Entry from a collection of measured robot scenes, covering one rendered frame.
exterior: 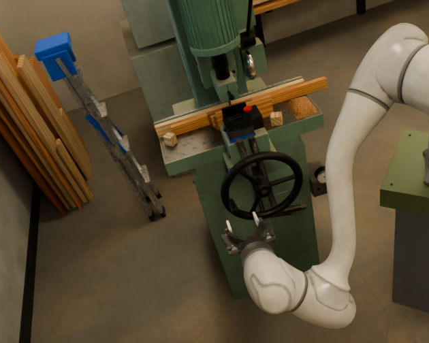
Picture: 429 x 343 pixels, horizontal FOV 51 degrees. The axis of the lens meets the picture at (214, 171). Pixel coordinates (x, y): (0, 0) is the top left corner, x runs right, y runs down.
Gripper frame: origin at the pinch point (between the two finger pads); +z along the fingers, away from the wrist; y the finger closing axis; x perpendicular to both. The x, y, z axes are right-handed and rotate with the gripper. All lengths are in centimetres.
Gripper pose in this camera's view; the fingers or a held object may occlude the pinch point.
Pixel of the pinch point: (242, 223)
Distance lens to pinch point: 138.3
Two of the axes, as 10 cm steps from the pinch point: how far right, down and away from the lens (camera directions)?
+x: 2.9, 9.0, 3.2
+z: -1.2, -3.0, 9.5
